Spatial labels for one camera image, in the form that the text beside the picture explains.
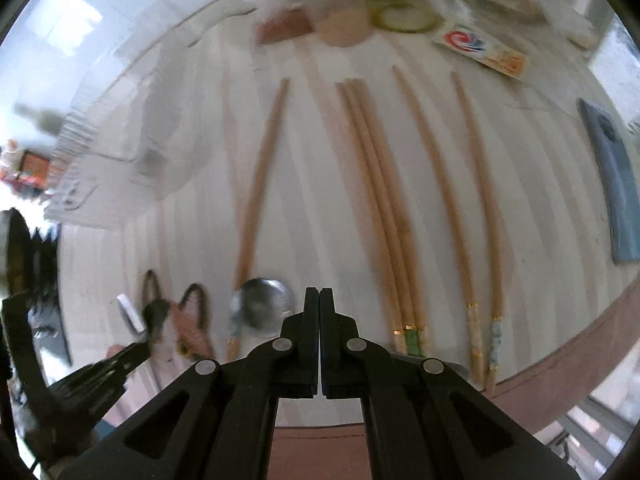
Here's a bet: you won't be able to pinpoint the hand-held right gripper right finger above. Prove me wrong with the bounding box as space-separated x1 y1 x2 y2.
319 287 581 480

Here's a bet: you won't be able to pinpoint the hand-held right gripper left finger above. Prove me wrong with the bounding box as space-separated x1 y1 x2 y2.
60 287 321 480

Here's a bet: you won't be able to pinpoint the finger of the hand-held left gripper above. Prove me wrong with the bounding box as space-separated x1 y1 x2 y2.
46 340 153 431

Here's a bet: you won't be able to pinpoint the metal spoon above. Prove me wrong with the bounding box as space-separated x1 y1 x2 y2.
227 276 297 341

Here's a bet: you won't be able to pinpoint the chopsticks and spoons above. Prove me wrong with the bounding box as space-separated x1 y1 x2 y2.
226 66 503 395

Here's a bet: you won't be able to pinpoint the clear plastic tray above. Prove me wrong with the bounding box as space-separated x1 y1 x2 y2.
45 0 261 231

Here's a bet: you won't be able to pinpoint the plastic bag with meat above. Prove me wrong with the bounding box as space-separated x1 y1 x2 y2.
250 0 371 47

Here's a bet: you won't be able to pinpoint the small box red swirl label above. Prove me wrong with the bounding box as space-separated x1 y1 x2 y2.
432 19 530 82

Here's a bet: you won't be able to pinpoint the colourful wall stickers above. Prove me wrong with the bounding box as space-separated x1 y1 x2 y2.
0 139 53 201

